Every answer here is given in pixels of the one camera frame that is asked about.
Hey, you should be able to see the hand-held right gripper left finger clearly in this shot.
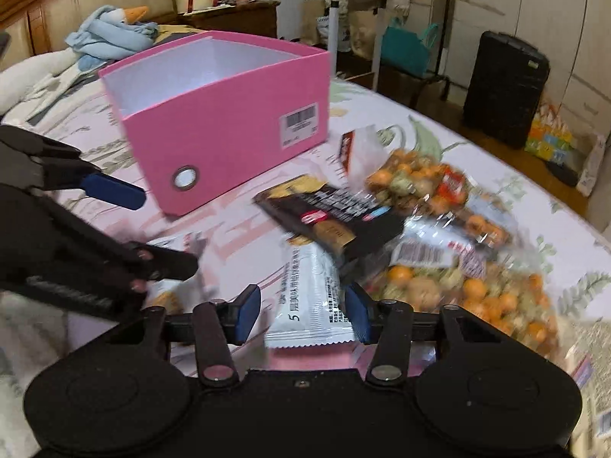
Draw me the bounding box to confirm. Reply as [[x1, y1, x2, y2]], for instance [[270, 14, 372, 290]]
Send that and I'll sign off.
[[121, 285, 262, 387]]

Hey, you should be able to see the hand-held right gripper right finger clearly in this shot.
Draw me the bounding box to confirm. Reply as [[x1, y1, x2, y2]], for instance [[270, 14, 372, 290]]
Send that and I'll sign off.
[[344, 282, 483, 387]]

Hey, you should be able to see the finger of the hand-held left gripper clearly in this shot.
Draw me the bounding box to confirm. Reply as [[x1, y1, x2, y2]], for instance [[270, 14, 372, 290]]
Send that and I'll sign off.
[[121, 242, 199, 292], [0, 126, 147, 211]]

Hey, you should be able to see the small white snack packet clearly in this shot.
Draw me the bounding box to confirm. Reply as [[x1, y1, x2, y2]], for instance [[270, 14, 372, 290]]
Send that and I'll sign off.
[[143, 233, 207, 316]]

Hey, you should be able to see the black snack packet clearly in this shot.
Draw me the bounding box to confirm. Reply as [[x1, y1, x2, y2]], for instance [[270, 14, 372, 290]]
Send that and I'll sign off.
[[253, 175, 406, 261]]

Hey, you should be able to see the pink cardboard box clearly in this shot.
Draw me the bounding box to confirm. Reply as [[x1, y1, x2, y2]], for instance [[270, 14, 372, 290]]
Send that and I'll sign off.
[[98, 31, 331, 216]]

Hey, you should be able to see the clear bag of coated nuts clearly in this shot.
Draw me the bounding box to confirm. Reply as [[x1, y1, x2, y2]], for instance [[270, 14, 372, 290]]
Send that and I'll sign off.
[[363, 243, 560, 360], [365, 148, 511, 249]]

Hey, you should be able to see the clear snack packet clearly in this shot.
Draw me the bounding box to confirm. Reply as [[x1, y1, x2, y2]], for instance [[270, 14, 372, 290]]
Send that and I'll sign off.
[[338, 125, 383, 178]]

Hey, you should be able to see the floral bed sheet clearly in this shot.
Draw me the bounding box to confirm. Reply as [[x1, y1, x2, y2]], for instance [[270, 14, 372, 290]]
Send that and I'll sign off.
[[0, 60, 611, 458]]

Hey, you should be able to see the white goose plush toy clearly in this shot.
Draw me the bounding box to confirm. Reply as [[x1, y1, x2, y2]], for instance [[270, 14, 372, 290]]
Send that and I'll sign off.
[[0, 5, 150, 111]]

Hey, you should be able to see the blue goose plush toy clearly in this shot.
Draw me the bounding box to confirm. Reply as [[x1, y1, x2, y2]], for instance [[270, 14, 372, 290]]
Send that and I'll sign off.
[[64, 7, 159, 71]]

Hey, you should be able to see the wooden nightstand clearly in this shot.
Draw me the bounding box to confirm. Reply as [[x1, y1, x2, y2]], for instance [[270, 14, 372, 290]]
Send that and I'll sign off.
[[181, 0, 281, 39]]

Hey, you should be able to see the colourful printed box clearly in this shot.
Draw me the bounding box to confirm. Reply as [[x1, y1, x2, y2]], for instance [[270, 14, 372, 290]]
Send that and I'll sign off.
[[524, 102, 579, 159]]

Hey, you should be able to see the teal bag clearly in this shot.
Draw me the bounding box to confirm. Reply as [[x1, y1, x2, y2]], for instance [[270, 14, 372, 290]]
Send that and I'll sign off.
[[381, 18, 439, 78]]

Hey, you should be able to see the black suitcase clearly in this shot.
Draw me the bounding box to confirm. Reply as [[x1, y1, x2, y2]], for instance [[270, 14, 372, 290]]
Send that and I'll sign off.
[[462, 31, 551, 150]]

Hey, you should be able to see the white plastic bag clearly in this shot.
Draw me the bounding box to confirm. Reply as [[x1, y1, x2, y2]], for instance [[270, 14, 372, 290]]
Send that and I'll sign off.
[[574, 132, 610, 197]]

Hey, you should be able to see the brown paper bag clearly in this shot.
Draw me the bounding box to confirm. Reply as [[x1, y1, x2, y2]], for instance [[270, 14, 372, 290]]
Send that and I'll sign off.
[[348, 8, 383, 56]]

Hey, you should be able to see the white rolling table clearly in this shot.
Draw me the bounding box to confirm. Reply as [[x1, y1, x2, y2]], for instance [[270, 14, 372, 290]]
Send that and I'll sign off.
[[319, 0, 506, 92]]

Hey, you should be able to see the white wardrobe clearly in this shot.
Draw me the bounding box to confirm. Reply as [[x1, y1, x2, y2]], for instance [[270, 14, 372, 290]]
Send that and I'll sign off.
[[451, 0, 611, 139]]

